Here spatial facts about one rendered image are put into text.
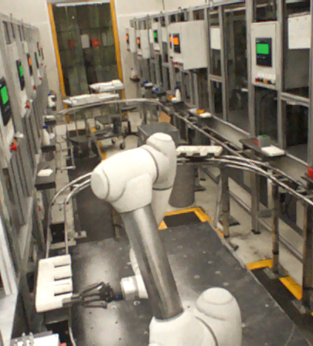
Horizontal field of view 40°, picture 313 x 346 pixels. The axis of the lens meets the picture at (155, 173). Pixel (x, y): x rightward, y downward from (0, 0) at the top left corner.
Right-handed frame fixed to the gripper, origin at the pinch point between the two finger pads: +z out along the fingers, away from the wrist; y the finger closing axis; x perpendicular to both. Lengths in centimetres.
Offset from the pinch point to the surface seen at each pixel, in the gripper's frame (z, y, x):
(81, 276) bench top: -4, -20, -50
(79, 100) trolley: -31, 2, -521
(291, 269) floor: -158, -88, -115
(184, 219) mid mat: -107, -87, -233
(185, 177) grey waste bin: -119, -54, -264
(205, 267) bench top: -66, -20, -35
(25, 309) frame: 22.3, -16.8, -26.4
